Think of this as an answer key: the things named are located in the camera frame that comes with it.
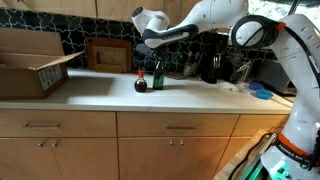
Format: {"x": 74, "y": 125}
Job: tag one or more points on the light bamboo cutting board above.
{"x": 110, "y": 55}

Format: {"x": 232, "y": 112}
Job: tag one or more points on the wooden lower cabinet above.
{"x": 150, "y": 156}

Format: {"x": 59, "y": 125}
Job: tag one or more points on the blue bowl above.
{"x": 264, "y": 94}

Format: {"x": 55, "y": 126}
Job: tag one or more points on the wooden upper cabinet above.
{"x": 83, "y": 8}

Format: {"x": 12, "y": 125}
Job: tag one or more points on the metal cabinet knob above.
{"x": 41, "y": 144}
{"x": 55, "y": 145}
{"x": 171, "y": 142}
{"x": 182, "y": 142}

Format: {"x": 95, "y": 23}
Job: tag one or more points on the grey metal pole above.
{"x": 294, "y": 6}

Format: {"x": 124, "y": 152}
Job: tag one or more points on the open cardboard box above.
{"x": 20, "y": 80}

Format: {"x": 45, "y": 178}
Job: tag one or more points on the soy sauce bottle red cap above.
{"x": 140, "y": 86}

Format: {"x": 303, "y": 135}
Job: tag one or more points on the dark brown cutting board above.
{"x": 110, "y": 42}

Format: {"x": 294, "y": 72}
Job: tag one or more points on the spice bottle white label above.
{"x": 187, "y": 69}

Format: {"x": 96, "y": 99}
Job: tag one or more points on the black coffee maker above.
{"x": 213, "y": 66}

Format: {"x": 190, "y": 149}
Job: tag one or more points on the grey box appliance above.
{"x": 271, "y": 75}

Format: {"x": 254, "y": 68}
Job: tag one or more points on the purple bowl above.
{"x": 256, "y": 85}

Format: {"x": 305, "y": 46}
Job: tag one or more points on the wooden cabinet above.
{"x": 150, "y": 156}
{"x": 83, "y": 8}

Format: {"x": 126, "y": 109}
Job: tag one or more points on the green glass bottle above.
{"x": 158, "y": 78}

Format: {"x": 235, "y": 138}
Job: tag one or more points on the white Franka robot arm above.
{"x": 300, "y": 50}

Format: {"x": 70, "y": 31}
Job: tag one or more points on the window with white frame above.
{"x": 266, "y": 8}

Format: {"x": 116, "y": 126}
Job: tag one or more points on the wooden robot cart top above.
{"x": 230, "y": 170}

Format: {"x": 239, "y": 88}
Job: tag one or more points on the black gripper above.
{"x": 148, "y": 49}

